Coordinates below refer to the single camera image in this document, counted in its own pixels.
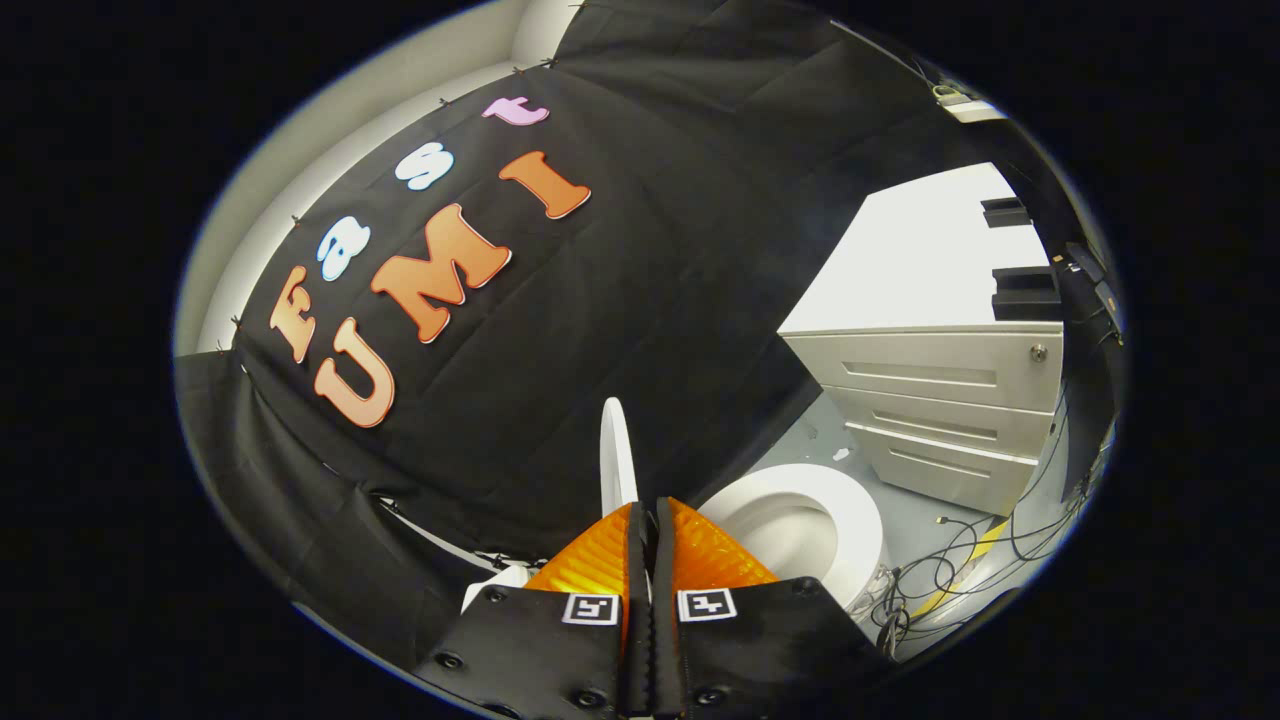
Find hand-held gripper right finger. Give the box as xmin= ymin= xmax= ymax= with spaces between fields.
xmin=651 ymin=497 xmax=896 ymax=720

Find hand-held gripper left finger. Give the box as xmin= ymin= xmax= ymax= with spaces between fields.
xmin=415 ymin=500 xmax=652 ymax=720

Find white toilet lid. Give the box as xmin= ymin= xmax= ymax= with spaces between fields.
xmin=598 ymin=397 xmax=641 ymax=516

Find white toilet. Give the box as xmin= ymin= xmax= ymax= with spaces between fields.
xmin=460 ymin=462 xmax=889 ymax=613

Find black backdrop cloth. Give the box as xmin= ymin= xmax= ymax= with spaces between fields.
xmin=175 ymin=0 xmax=1121 ymax=671

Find white drawer cabinet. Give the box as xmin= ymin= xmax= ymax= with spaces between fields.
xmin=778 ymin=162 xmax=1066 ymax=518

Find large black box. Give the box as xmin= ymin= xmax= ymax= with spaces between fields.
xmin=992 ymin=266 xmax=1063 ymax=323

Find black electronic device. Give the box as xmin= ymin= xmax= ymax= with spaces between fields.
xmin=1050 ymin=240 xmax=1126 ymax=341

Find white side table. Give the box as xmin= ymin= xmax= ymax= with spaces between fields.
xmin=935 ymin=85 xmax=1006 ymax=123

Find floor cables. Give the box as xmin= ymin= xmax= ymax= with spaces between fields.
xmin=870 ymin=380 xmax=1113 ymax=656

